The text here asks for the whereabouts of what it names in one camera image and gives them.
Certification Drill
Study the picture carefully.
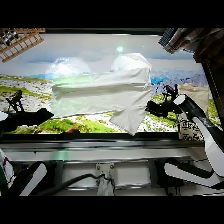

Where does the beige garment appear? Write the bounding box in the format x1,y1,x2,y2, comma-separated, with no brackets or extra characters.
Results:
177,82,210,116

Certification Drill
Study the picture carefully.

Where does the black cable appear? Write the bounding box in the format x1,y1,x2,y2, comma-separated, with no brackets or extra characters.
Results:
33,172,115,197

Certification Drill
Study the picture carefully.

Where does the white garment with black print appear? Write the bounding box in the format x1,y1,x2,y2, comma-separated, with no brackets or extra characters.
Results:
178,112,205,142

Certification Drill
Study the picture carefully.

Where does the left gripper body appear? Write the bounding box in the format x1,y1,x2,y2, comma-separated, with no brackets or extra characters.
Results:
31,107,55,126

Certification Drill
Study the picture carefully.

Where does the silver frame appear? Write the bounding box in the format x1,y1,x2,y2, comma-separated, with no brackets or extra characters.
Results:
0,137,224,197

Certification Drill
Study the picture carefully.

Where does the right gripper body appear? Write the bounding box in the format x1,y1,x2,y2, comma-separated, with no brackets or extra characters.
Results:
145,100,171,118

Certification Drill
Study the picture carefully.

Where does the wooden lattice rack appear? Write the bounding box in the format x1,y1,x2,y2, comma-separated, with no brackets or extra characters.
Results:
0,28,46,64

